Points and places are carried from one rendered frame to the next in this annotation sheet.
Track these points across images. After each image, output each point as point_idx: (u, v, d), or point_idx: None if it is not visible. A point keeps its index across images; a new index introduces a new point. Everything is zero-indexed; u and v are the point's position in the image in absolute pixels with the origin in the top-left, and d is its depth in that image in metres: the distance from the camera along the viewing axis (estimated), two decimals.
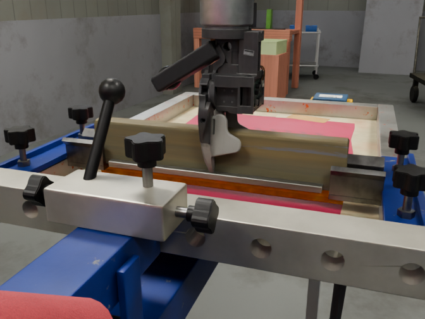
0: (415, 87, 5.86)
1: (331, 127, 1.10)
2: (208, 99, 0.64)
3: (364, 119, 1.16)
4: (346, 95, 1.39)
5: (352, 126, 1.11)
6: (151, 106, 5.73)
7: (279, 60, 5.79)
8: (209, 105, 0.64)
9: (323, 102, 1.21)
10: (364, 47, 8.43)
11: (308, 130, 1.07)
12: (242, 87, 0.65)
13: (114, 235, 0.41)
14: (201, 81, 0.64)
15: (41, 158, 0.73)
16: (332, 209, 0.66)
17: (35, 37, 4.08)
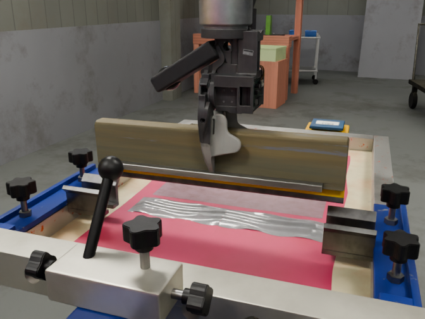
0: (413, 93, 5.88)
1: None
2: (207, 99, 0.64)
3: (360, 151, 1.18)
4: (343, 122, 1.41)
5: (348, 159, 1.12)
6: (151, 112, 5.74)
7: (279, 66, 5.81)
8: (209, 105, 0.64)
9: (319, 132, 1.23)
10: (363, 51, 8.45)
11: None
12: (241, 87, 0.65)
13: (112, 316, 0.43)
14: (200, 81, 0.64)
15: (42, 207, 0.75)
16: (326, 261, 0.68)
17: (35, 46, 4.10)
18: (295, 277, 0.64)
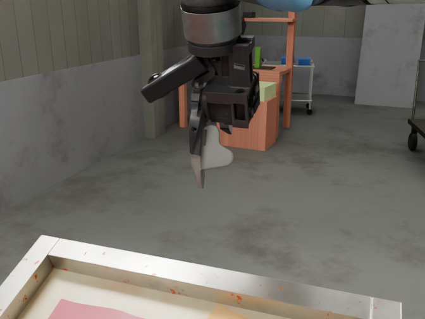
0: (413, 135, 5.45)
1: None
2: (201, 114, 0.62)
3: None
4: None
5: None
6: (129, 157, 5.32)
7: (268, 106, 5.38)
8: (202, 113, 0.61)
9: (269, 289, 0.64)
10: (360, 77, 8.02)
11: None
12: None
13: None
14: (192, 97, 0.61)
15: None
16: None
17: None
18: None
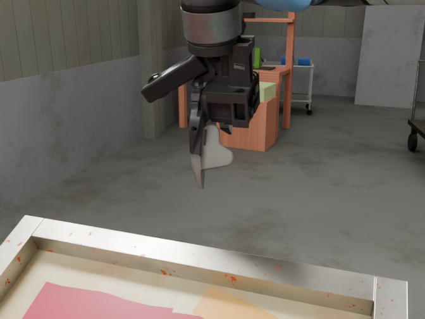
0: (413, 136, 5.44)
1: None
2: (201, 114, 0.62)
3: (346, 318, 0.57)
4: None
5: None
6: (129, 157, 5.31)
7: (267, 107, 5.38)
8: (202, 113, 0.61)
9: (265, 269, 0.60)
10: (360, 78, 8.01)
11: None
12: None
13: None
14: (192, 97, 0.61)
15: None
16: None
17: None
18: None
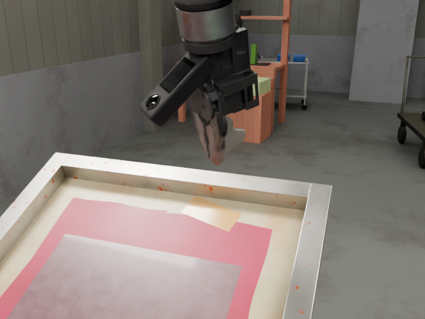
0: (402, 128, 5.68)
1: (235, 250, 0.76)
2: (219, 111, 0.62)
3: (289, 212, 0.81)
4: None
5: (266, 241, 0.76)
6: (130, 149, 5.55)
7: (262, 100, 5.61)
8: (225, 118, 0.63)
9: (233, 181, 0.84)
10: (355, 74, 8.25)
11: (200, 265, 0.74)
12: None
13: None
14: (211, 98, 0.61)
15: None
16: None
17: (0, 94, 3.90)
18: None
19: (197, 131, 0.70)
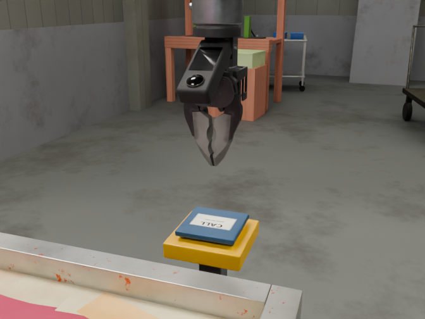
0: (408, 104, 5.23)
1: None
2: (236, 95, 0.67)
3: None
4: (242, 220, 0.76)
5: None
6: (112, 126, 5.09)
7: (256, 74, 5.16)
8: (240, 102, 0.68)
9: (161, 272, 0.58)
10: (355, 55, 7.80)
11: None
12: None
13: None
14: (234, 80, 0.65)
15: None
16: None
17: None
18: None
19: (194, 133, 0.70)
